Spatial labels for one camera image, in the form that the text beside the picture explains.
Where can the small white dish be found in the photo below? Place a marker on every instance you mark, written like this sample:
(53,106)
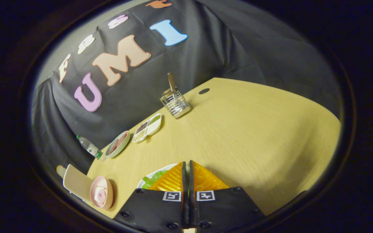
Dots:
(160,169)

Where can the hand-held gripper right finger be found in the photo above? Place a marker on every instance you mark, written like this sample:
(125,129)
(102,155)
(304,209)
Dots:
(225,208)

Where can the clear plastic water bottle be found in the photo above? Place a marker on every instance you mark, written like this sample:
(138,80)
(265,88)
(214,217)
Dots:
(88,147)

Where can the green lettuce leaf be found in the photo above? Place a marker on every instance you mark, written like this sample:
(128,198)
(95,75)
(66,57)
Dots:
(152,180)

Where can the pink ham slice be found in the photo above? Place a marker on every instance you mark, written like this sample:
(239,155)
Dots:
(101,195)

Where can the white toaster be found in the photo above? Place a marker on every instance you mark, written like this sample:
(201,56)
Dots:
(76,183)

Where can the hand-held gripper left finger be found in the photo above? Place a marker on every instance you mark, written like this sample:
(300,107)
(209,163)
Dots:
(154,210)

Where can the pink plate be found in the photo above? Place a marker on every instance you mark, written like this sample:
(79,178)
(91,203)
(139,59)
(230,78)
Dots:
(108,191)

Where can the white divided condiment dish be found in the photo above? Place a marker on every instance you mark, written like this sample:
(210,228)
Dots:
(154,126)

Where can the brown meat piece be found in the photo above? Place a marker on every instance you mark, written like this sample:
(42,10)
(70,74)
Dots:
(121,138)
(114,148)

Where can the pale green plate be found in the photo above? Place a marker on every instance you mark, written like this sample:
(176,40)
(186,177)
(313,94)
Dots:
(125,142)

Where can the bread slice under ham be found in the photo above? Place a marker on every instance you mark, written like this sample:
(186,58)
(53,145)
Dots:
(99,201)

